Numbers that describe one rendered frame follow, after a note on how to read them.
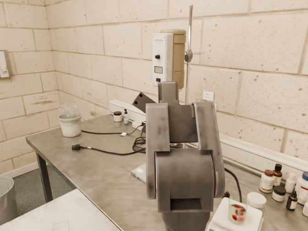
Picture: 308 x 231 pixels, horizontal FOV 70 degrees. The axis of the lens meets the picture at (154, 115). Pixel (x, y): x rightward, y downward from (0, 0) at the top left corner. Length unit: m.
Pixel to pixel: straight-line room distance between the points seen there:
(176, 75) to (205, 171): 0.64
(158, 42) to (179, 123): 0.56
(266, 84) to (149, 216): 0.71
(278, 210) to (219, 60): 0.68
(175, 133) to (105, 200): 0.64
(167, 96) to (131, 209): 0.47
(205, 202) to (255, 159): 0.85
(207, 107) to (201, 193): 0.11
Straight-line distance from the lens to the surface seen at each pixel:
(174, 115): 0.31
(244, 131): 1.14
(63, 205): 0.94
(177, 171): 0.26
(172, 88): 0.56
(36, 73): 2.75
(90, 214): 0.87
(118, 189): 0.96
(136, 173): 1.02
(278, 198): 1.00
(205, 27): 1.17
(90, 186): 0.99
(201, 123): 0.28
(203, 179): 0.27
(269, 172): 1.00
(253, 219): 0.76
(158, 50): 0.85
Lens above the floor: 1.49
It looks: 20 degrees down
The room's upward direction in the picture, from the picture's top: straight up
